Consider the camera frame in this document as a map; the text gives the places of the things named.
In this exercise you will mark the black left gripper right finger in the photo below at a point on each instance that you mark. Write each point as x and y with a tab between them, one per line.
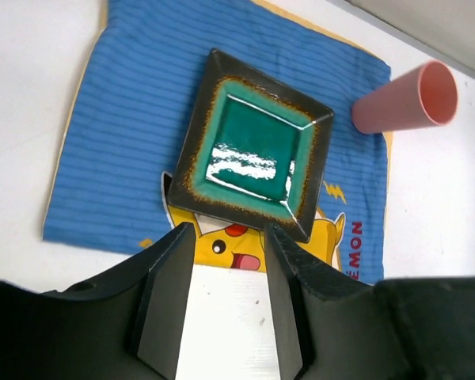
330	326

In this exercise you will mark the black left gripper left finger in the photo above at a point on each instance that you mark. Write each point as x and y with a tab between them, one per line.
124	323

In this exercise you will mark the blue Pikachu placemat cloth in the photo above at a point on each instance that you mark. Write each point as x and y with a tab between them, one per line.
134	101

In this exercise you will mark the green square ceramic plate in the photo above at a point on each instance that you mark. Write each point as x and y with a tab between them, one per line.
254	152

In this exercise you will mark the pink plastic cup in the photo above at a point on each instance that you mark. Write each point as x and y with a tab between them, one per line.
424	97

